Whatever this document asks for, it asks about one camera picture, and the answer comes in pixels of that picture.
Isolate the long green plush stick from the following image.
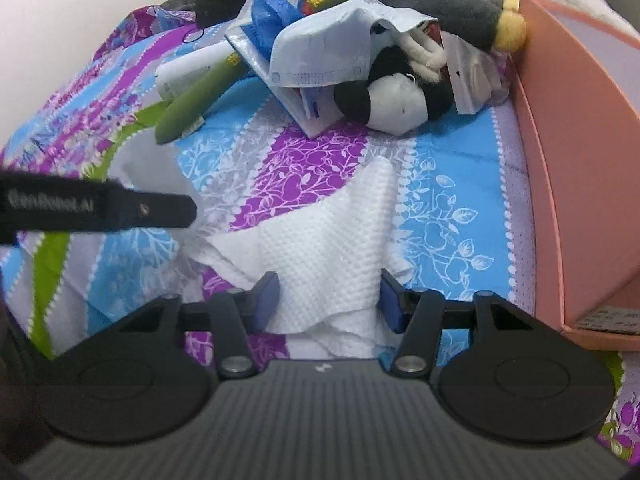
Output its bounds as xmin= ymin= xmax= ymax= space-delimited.
xmin=154 ymin=0 xmax=347 ymax=145

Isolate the light blue face mask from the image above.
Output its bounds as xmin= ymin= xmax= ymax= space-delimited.
xmin=268 ymin=0 xmax=432 ymax=88

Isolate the floral colourful bed sheet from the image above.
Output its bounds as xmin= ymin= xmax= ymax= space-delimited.
xmin=0 ymin=4 xmax=640 ymax=466

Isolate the clear zip bag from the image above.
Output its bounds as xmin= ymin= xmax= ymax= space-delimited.
xmin=440 ymin=32 xmax=509 ymax=115

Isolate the grey penguin plush toy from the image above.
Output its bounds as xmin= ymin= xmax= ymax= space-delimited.
xmin=380 ymin=0 xmax=527 ymax=53

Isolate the blue plastic bag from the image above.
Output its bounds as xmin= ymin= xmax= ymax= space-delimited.
xmin=226 ymin=0 xmax=342 ymax=139

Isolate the white textured paper towel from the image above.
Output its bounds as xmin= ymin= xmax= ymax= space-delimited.
xmin=189 ymin=157 xmax=411 ymax=359

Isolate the white rolled paper tube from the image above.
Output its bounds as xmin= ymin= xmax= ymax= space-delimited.
xmin=155 ymin=40 xmax=234 ymax=102

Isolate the pink cardboard shoe box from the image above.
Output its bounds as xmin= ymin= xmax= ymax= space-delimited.
xmin=511 ymin=0 xmax=639 ymax=351

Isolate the small panda plush toy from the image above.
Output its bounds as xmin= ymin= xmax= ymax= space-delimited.
xmin=333 ymin=25 xmax=454 ymax=136

